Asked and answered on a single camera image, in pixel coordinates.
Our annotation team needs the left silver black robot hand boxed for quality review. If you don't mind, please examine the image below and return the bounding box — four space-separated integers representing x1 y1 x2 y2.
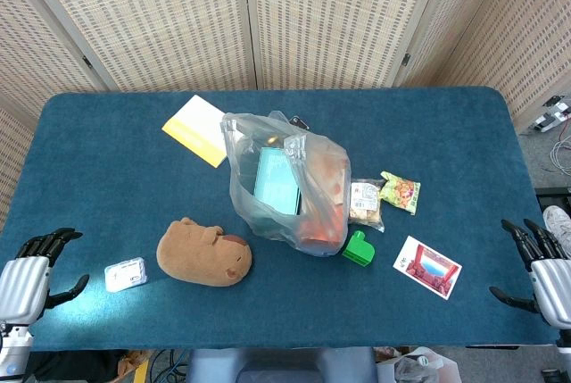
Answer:
0 227 90 326

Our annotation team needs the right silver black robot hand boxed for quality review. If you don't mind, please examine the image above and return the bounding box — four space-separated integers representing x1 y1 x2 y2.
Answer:
489 218 571 329

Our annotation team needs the clear plastic bag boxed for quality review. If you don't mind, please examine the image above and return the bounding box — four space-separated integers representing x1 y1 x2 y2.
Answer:
221 110 352 258

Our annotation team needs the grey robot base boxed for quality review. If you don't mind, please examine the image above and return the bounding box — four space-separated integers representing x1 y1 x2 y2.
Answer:
185 346 380 383

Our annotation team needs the black cloth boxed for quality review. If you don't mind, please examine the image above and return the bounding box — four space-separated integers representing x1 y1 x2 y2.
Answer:
26 350 127 383

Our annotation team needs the white shoe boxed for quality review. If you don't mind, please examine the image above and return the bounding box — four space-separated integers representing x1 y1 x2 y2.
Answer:
542 204 571 246

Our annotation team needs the small white plastic case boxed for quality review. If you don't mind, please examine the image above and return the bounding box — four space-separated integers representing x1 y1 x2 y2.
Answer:
103 256 148 293

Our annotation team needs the white postcard with red picture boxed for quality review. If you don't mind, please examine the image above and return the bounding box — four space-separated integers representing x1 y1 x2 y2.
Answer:
393 235 463 301

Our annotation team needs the blue tablecloth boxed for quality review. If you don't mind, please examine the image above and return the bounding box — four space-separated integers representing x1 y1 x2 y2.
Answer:
0 86 561 352

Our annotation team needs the white power strip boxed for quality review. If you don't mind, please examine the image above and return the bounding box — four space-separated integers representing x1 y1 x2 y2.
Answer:
532 95 571 134

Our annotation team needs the green snack packet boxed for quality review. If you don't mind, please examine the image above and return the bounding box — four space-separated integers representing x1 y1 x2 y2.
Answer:
378 171 422 216

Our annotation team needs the brown capybara plush toy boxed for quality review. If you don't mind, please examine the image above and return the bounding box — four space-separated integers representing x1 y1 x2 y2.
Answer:
156 217 253 287

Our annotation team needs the green plastic printed part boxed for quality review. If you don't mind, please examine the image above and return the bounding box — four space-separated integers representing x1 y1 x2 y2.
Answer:
342 229 377 268

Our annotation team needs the clear snack pack with label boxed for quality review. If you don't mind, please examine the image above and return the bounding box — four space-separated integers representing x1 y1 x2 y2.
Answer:
348 178 386 233

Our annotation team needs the yellow and white booklet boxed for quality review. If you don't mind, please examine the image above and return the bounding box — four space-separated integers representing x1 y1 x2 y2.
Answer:
161 95 229 170

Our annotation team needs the orange cardboard box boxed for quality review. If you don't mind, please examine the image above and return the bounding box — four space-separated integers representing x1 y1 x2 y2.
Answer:
296 150 350 245

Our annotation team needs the teal cardboard box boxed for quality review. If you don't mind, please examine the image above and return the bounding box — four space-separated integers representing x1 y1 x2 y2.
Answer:
252 146 302 217

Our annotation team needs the woven folding screen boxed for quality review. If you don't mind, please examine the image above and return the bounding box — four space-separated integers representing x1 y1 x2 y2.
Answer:
0 0 571 134

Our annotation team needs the grey cable bundle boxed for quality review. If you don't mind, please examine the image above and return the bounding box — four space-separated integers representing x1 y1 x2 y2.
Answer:
550 132 571 175

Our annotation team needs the blue cable bundle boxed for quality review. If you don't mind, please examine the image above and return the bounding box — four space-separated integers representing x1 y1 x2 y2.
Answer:
149 349 194 379

